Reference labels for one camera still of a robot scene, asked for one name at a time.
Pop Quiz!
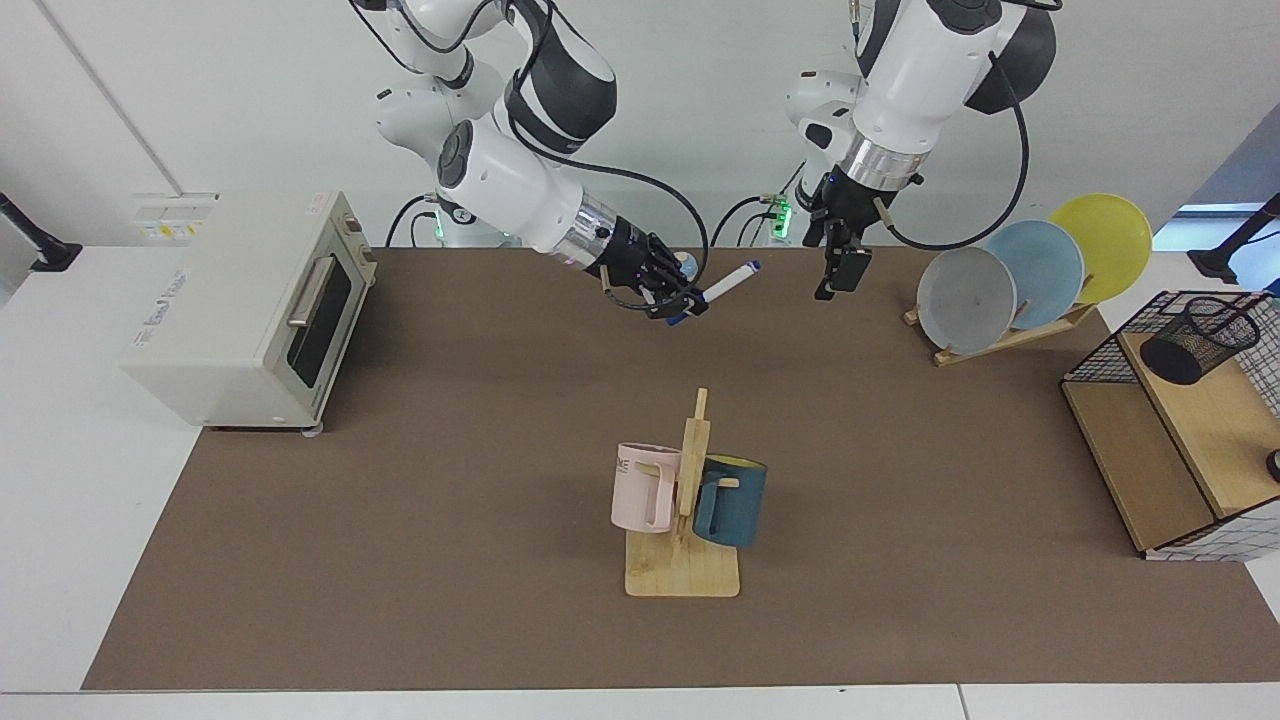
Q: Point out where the blue and white marker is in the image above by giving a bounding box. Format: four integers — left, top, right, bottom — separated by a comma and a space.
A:
665, 260, 762, 327

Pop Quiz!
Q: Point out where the black mesh pen holder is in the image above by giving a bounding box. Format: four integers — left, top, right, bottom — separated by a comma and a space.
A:
1140, 296, 1263, 387

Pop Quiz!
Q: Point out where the grey plate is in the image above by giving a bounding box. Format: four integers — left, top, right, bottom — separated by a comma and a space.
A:
916, 246, 1019, 355

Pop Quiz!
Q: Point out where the wooden plate rack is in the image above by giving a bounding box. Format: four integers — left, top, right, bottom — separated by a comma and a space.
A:
903, 300, 1098, 367

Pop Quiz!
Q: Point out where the pink cup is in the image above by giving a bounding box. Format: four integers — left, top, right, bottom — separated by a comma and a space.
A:
611, 442, 683, 535

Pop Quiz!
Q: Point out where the light blue plate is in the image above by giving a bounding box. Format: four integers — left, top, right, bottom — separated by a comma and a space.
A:
985, 220, 1086, 331

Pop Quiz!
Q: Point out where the dark blue cup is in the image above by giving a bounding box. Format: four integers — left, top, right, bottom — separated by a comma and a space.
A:
692, 455, 769, 549

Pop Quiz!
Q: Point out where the brown table cloth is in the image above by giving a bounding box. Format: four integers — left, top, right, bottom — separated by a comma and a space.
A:
82, 246, 1280, 691

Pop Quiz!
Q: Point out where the yellow plate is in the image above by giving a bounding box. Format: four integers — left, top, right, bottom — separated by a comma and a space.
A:
1050, 193, 1154, 305

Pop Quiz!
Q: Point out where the wooden cup stand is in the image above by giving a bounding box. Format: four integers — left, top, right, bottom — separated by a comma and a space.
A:
625, 388, 742, 599

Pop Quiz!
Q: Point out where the pale toaster oven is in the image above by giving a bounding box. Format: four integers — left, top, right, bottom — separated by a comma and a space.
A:
122, 192, 379, 434

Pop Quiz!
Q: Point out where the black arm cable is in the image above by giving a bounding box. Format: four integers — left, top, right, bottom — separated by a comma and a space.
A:
505, 105, 712, 313
885, 60, 1031, 252

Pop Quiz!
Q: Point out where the black base cable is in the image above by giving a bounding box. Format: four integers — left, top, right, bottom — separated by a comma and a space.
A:
384, 194, 441, 249
710, 158, 807, 248

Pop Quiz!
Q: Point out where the wire basket with wooden floor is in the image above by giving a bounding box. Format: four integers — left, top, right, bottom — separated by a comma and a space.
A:
1060, 290, 1280, 563

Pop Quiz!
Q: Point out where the white wall socket panel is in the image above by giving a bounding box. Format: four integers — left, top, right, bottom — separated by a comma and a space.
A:
133, 193, 219, 242

